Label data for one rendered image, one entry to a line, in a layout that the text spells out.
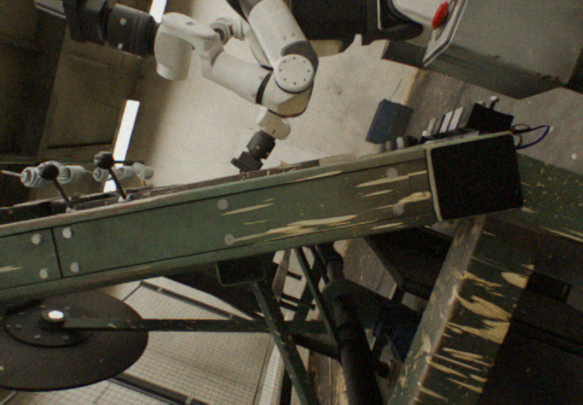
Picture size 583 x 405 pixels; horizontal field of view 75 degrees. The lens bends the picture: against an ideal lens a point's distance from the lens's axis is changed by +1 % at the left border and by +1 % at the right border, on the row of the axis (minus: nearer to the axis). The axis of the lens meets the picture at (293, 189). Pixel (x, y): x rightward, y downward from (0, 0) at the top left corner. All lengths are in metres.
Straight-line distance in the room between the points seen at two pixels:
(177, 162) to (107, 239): 6.25
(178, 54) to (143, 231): 0.40
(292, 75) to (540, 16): 0.39
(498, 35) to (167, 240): 0.54
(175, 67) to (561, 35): 0.66
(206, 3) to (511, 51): 6.45
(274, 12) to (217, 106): 5.77
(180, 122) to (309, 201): 6.29
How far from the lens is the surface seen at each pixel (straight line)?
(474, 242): 0.60
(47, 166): 0.91
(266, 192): 0.54
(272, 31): 0.83
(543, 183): 0.62
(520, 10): 0.63
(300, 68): 0.76
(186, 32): 0.82
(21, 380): 1.70
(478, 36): 0.60
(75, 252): 0.65
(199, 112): 6.67
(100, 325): 1.87
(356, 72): 6.40
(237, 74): 0.79
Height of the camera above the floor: 1.04
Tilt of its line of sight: 1 degrees up
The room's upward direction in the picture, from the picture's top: 70 degrees counter-clockwise
